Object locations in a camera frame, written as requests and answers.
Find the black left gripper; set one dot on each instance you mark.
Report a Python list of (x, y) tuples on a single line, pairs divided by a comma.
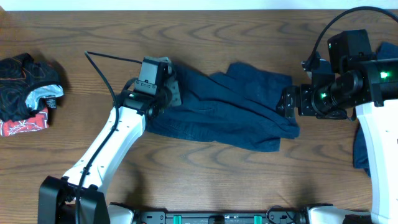
[(175, 90)]

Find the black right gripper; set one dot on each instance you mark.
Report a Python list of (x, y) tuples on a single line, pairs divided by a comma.
[(305, 107)]

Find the navy blue shorts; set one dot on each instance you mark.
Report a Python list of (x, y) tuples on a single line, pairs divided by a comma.
[(237, 107)]

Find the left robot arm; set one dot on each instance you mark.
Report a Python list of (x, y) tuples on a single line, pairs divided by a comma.
[(79, 196)]

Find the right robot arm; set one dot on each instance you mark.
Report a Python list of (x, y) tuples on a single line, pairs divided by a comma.
[(354, 84)]

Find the navy blue garment pile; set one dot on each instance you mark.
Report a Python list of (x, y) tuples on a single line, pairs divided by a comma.
[(360, 156)]

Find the red patterned folded garment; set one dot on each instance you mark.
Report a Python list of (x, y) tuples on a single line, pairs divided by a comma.
[(36, 123)]

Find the black patterned folded garment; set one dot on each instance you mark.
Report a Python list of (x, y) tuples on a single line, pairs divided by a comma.
[(27, 87)]

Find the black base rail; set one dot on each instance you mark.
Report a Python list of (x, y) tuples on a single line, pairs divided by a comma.
[(217, 218)]

